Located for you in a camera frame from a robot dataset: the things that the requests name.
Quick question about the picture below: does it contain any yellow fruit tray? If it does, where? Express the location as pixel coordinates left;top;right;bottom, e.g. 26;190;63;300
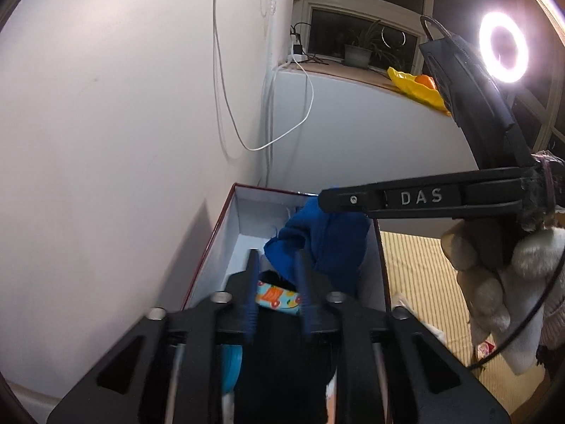
387;67;452;116

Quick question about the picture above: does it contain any ring light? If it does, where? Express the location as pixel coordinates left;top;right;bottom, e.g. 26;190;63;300
479;11;529;83

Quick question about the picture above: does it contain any dark red cardboard box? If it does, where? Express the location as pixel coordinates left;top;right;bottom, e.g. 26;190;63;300
180;182;393;424

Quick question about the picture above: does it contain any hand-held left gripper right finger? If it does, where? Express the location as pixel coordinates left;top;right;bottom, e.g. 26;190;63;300
295;251;510;424

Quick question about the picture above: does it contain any orange tissue pack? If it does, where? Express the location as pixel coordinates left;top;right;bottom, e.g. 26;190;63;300
474;341;496;363

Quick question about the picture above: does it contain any potted plant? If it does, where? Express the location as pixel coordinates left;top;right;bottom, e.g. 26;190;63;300
344;20;400;70

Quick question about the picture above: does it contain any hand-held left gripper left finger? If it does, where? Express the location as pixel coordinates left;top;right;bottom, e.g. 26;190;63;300
46;248;261;424

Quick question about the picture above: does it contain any colourful patterned packet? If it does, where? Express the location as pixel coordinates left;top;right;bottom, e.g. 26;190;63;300
257;280;303;316

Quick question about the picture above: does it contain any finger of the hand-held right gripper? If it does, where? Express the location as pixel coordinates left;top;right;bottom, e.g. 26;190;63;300
318;167;530;220

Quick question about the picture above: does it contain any black knit hat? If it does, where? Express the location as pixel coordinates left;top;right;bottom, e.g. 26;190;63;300
234;269;338;424

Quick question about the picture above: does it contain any white cable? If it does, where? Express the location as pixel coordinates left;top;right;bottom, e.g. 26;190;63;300
212;0;315;152

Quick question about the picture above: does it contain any teal silicone funnel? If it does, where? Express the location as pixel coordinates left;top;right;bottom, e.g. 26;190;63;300
221;344;243;396

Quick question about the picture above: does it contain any person's right hand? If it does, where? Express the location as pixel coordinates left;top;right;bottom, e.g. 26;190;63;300
440;221;565;376

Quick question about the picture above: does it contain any blue cloth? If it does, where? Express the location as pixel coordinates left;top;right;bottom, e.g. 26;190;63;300
264;196;371;299

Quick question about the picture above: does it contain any white plastic packet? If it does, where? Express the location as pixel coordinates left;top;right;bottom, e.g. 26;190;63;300
391;294;447;346

